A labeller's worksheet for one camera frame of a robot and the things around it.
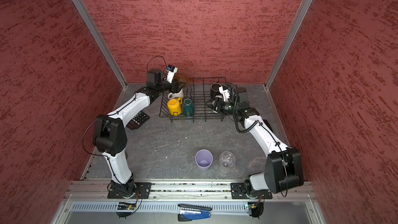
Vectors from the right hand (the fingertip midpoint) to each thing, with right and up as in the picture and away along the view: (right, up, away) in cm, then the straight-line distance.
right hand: (206, 107), depth 78 cm
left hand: (-15, +14, +12) cm, 23 cm away
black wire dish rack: (-5, +10, +38) cm, 40 cm away
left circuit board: (-40, -47, -5) cm, 62 cm away
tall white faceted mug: (+4, 0, -7) cm, 8 cm away
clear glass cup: (+12, -29, +5) cm, 31 cm away
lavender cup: (-1, -29, +5) cm, 29 cm away
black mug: (+6, +11, +25) cm, 28 cm away
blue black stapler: (-8, -46, -11) cm, 48 cm away
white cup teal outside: (-11, 0, +15) cm, 18 cm away
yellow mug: (-20, 0, +16) cm, 26 cm away
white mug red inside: (-18, +7, +25) cm, 32 cm away
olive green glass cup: (-12, +16, +11) cm, 23 cm away
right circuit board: (+23, -47, -8) cm, 53 cm away
